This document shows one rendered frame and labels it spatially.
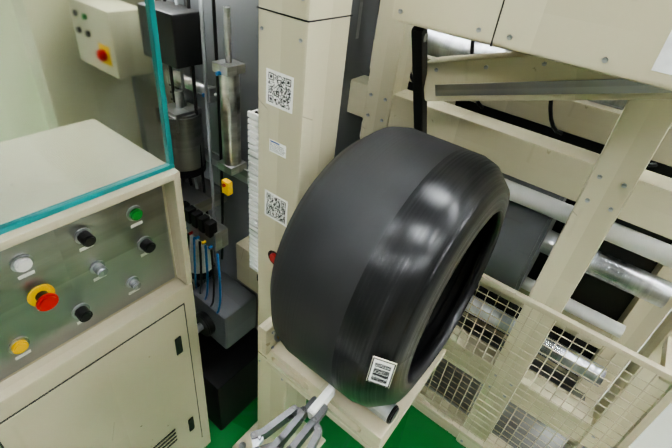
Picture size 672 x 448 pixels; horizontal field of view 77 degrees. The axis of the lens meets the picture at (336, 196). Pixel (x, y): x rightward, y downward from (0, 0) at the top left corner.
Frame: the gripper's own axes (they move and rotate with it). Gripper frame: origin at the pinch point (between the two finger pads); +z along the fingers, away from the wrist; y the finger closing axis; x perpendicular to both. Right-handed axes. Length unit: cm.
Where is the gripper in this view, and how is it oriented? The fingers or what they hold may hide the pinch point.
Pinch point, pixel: (321, 402)
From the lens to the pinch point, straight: 93.7
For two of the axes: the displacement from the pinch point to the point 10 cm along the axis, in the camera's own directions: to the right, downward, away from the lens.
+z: 6.2, -4.9, 6.2
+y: -7.9, -4.0, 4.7
